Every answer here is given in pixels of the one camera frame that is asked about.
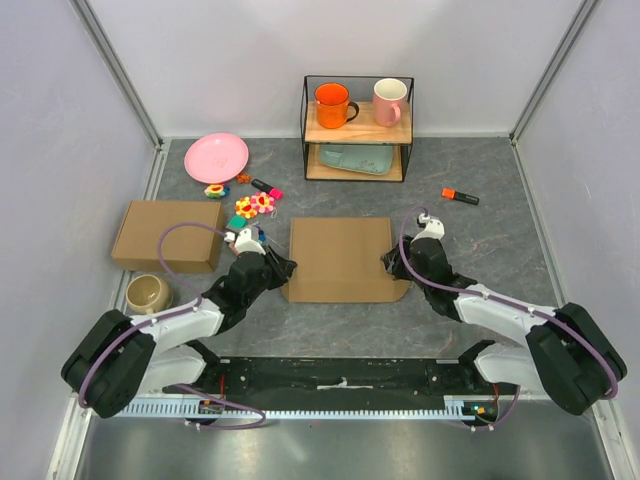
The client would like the pink flower toy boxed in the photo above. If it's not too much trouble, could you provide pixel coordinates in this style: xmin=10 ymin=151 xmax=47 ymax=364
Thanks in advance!
xmin=250 ymin=192 xmax=276 ymax=214

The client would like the pink mug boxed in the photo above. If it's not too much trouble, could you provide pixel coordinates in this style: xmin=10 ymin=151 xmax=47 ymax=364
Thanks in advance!
xmin=373 ymin=78 xmax=408 ymax=128

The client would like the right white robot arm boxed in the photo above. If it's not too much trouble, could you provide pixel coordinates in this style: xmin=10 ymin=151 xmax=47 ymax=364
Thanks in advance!
xmin=381 ymin=236 xmax=628 ymax=415

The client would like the beige cup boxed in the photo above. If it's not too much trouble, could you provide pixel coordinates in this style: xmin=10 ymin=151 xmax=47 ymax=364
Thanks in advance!
xmin=125 ymin=274 xmax=173 ymax=314

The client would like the brown cardboard box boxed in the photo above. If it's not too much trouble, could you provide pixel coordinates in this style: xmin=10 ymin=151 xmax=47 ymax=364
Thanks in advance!
xmin=282 ymin=217 xmax=410 ymax=304
xmin=111 ymin=200 xmax=227 ymax=274

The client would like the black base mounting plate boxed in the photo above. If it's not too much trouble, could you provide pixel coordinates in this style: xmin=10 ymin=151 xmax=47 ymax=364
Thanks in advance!
xmin=192 ymin=357 xmax=515 ymax=411

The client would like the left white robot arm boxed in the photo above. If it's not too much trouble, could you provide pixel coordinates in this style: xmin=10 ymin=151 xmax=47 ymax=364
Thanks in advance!
xmin=61 ymin=248 xmax=297 ymax=419

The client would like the closed brown cardboard box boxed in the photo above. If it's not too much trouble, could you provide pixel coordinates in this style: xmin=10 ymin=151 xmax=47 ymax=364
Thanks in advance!
xmin=111 ymin=200 xmax=227 ymax=274

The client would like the black wire wooden shelf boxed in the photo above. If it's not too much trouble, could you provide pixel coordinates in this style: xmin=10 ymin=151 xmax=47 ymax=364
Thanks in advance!
xmin=300 ymin=75 xmax=415 ymax=182

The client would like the light green tray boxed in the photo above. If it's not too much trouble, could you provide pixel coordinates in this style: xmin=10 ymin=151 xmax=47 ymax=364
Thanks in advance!
xmin=318 ymin=144 xmax=394 ymax=176

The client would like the orange black highlighter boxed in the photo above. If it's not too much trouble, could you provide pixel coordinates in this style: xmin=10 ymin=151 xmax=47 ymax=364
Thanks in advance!
xmin=441 ymin=188 xmax=480 ymax=206

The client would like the pink plate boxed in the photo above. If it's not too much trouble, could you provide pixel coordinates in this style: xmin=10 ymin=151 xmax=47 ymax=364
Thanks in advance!
xmin=184 ymin=133 xmax=249 ymax=184

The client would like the rainbow flower toy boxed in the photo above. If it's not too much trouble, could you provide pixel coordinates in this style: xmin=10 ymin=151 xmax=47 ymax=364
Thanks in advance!
xmin=253 ymin=225 xmax=266 ymax=244

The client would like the grey slotted cable duct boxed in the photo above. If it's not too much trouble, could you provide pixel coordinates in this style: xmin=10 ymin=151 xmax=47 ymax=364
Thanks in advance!
xmin=117 ymin=395 xmax=497 ymax=421

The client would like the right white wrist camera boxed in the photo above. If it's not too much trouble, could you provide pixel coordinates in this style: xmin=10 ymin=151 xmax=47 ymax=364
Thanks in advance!
xmin=414 ymin=213 xmax=445 ymax=241

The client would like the orange mug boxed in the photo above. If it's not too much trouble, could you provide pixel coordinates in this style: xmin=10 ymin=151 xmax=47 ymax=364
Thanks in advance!
xmin=314 ymin=82 xmax=360 ymax=129

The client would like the pink black highlighter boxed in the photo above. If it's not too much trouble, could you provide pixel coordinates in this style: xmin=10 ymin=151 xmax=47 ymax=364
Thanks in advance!
xmin=251 ymin=178 xmax=284 ymax=200

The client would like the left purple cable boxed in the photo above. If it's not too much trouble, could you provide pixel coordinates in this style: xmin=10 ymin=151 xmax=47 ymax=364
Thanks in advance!
xmin=78 ymin=222 xmax=269 ymax=431

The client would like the orange yellow flower toy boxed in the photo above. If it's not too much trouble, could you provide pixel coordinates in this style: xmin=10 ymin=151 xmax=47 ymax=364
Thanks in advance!
xmin=234 ymin=196 xmax=258 ymax=220

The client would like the small orange flower toy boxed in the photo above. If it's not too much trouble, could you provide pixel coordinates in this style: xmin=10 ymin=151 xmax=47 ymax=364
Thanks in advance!
xmin=236 ymin=173 xmax=252 ymax=184

